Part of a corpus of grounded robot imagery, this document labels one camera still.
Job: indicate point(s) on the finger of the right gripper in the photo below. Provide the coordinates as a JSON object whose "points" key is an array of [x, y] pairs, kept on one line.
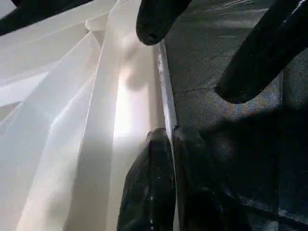
{"points": [[260, 60], [158, 21]]}

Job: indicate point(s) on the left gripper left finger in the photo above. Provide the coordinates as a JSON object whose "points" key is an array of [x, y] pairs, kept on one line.
{"points": [[149, 187]]}

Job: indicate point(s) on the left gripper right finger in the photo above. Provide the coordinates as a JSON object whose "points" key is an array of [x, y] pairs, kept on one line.
{"points": [[202, 192]]}

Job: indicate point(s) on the white plastic table top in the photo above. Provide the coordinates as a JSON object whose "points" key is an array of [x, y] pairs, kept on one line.
{"points": [[72, 108]]}

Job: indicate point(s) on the black mat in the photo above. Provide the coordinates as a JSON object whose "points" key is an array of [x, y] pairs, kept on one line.
{"points": [[216, 72]]}

